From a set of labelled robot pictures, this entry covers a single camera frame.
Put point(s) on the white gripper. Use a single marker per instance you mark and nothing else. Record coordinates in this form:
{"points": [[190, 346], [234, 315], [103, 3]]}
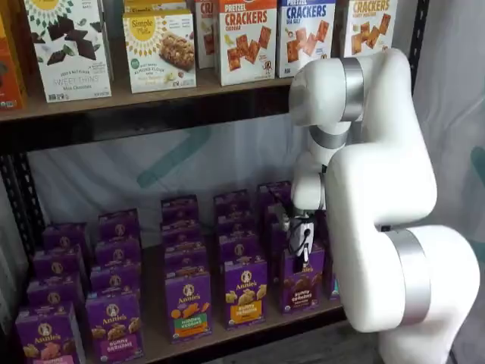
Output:
{"points": [[308, 232]]}

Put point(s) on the purple box brown label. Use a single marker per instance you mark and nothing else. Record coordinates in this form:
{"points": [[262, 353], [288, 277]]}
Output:
{"points": [[303, 292]]}

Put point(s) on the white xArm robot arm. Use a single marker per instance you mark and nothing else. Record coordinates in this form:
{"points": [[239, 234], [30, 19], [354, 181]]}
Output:
{"points": [[379, 170]]}

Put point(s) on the purple Annie's snack box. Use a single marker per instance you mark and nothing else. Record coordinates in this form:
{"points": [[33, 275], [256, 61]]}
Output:
{"points": [[273, 193], [185, 261], [323, 235], [118, 223], [183, 235], [276, 246], [64, 235], [53, 290], [57, 261], [272, 214], [235, 223], [231, 203], [180, 208], [238, 247], [117, 251], [113, 278]]}

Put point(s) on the purple box orange label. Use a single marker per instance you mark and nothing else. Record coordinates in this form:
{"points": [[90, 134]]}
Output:
{"points": [[245, 295]]}

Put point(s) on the purple box green label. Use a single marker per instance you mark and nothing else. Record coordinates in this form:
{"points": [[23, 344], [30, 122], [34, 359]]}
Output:
{"points": [[188, 307]]}

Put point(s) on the purple box violet label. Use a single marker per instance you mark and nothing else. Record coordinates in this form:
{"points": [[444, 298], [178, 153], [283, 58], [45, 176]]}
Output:
{"points": [[115, 326]]}

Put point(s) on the cheddar pretzel crackers box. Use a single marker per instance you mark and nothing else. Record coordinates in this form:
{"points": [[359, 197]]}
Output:
{"points": [[246, 57]]}

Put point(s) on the sea salt pretzel crackers box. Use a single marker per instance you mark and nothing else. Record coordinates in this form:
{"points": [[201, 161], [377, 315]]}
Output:
{"points": [[303, 38]]}

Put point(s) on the yellow-lettered pretzel crackers box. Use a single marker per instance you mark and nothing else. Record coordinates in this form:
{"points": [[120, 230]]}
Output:
{"points": [[369, 30]]}

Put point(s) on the white pretzel crackers box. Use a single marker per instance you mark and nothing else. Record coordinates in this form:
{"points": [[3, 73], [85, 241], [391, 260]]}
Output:
{"points": [[204, 38]]}

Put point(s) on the Simple Mills almond bar box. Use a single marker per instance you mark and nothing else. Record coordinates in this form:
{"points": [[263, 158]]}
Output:
{"points": [[159, 57]]}

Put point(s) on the purple box pink label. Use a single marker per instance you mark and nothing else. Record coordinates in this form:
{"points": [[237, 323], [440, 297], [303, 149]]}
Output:
{"points": [[47, 337]]}

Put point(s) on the yellow Simple Mills box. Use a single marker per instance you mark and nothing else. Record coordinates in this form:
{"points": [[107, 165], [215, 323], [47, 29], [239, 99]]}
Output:
{"points": [[151, 4]]}

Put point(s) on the white Sweet Thins box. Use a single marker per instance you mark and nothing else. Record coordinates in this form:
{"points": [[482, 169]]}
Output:
{"points": [[68, 68]]}

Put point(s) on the orange snack box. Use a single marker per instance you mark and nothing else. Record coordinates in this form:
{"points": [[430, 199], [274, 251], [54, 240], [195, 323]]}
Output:
{"points": [[9, 76]]}

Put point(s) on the white sheet with teal stripe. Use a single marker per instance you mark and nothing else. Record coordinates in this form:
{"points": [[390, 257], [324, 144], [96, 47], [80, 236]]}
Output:
{"points": [[113, 178], [454, 95]]}

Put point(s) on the black metal shelf frame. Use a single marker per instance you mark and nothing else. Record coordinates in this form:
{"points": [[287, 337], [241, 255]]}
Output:
{"points": [[113, 130]]}

